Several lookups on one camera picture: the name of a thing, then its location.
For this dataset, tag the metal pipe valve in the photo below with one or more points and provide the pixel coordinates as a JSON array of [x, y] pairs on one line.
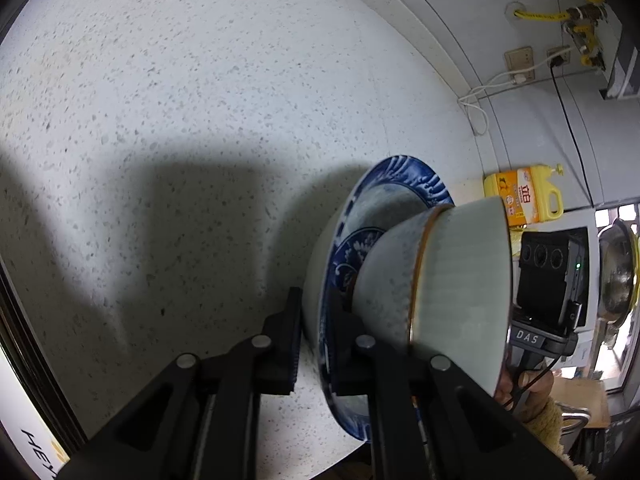
[[585, 40]]

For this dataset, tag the white wall socket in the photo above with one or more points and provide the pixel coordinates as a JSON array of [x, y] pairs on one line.
[[560, 52]]

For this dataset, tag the pale green bowl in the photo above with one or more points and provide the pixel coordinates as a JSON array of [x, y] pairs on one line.
[[465, 280]]

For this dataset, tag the yellow detergent bottle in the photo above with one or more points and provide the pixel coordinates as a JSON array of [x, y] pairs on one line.
[[525, 195]]

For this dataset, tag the blue floral bowl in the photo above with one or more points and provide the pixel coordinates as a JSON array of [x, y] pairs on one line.
[[395, 185]]

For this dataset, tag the person's right hand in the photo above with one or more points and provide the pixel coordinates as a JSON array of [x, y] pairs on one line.
[[537, 385]]

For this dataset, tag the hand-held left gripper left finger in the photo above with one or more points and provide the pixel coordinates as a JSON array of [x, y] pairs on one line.
[[296, 340]]

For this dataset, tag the white water heater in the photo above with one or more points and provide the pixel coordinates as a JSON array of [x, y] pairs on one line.
[[627, 55]]

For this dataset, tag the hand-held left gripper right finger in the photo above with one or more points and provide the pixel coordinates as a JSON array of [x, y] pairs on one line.
[[345, 360]]

